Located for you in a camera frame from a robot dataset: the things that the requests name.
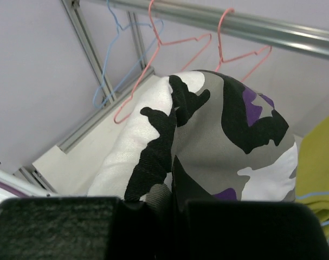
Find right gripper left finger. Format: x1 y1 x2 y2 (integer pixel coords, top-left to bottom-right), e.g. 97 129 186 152
0 197 156 259

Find pink wire hanger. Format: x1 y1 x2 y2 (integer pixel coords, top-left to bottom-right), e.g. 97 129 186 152
113 0 213 125
214 8 273 83

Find olive yellow trousers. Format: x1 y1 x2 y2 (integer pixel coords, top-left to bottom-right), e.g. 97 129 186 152
295 109 329 244

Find aluminium hanging rail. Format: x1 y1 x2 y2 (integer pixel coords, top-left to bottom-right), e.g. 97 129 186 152
84 0 329 62

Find purple white patterned trousers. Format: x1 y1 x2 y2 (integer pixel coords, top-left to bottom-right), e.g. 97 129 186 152
87 70 298 203

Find aluminium frame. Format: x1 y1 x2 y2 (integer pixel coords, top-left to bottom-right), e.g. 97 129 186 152
17 1 155 194

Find light blue wire hanger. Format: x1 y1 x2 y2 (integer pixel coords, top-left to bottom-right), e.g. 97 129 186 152
93 1 157 108

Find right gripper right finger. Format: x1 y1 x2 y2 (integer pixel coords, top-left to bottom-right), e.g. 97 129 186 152
171 155 329 260

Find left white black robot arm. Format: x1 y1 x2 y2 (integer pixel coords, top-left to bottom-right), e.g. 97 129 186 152
0 162 58 203

